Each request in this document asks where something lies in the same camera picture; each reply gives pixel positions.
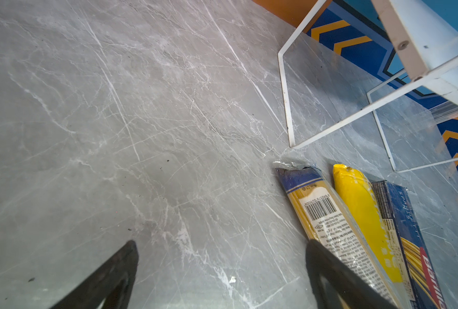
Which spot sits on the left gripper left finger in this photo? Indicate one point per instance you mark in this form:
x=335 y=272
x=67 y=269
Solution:
x=109 y=286

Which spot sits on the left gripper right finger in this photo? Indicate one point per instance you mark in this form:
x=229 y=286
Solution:
x=332 y=282

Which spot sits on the clear label spaghetti bag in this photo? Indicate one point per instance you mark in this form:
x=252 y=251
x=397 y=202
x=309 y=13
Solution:
x=325 y=218

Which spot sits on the white two-tier metal shelf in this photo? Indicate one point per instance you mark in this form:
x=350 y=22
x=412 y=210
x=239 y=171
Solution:
x=426 y=44

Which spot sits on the blue Barilla spaghetti box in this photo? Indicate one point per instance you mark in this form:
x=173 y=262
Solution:
x=418 y=275

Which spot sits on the yellow spaghetti bag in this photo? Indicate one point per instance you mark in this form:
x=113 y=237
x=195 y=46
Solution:
x=356 y=191

